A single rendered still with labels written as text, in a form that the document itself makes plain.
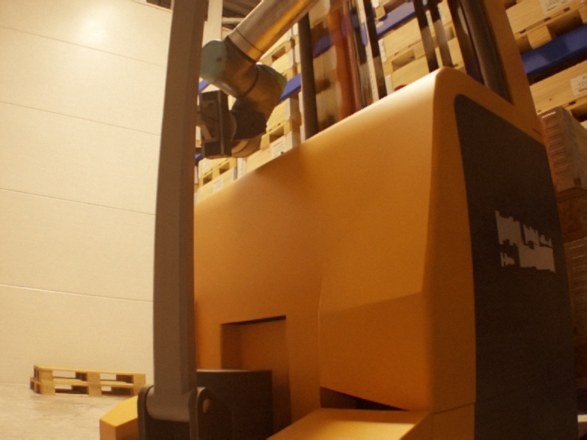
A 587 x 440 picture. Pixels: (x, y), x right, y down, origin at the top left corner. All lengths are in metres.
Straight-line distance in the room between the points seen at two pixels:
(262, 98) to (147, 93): 6.58
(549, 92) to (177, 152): 2.47
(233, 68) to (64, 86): 6.32
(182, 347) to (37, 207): 5.93
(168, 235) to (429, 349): 0.39
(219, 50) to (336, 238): 0.48
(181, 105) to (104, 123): 6.43
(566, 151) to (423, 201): 0.68
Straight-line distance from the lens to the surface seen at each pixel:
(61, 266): 6.48
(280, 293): 0.82
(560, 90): 2.95
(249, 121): 1.03
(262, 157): 4.82
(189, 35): 0.88
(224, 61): 1.04
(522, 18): 3.23
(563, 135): 1.27
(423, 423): 0.57
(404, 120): 0.75
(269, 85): 1.14
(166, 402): 0.71
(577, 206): 1.22
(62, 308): 6.41
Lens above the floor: 0.46
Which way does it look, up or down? 17 degrees up
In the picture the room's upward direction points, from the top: 2 degrees counter-clockwise
